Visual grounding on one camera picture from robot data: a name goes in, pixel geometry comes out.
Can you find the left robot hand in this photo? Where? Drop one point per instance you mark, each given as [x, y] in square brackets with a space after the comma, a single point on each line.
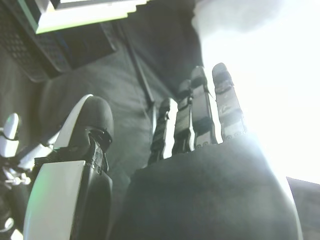
[200, 195]

